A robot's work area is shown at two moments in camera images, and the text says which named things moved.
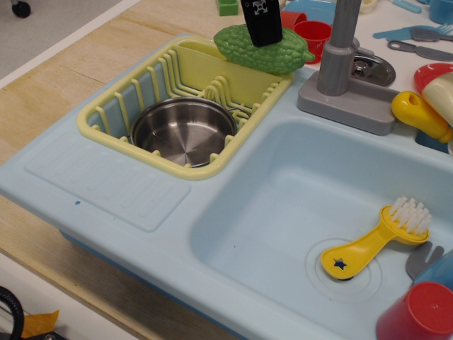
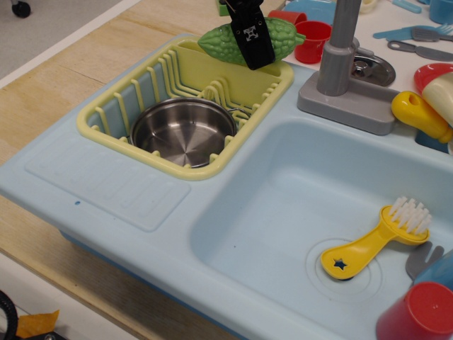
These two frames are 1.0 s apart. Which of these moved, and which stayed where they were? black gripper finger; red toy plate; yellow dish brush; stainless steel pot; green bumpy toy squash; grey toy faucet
Moved: black gripper finger; green bumpy toy squash
Stayed: red toy plate; grey toy faucet; yellow dish brush; stainless steel pot
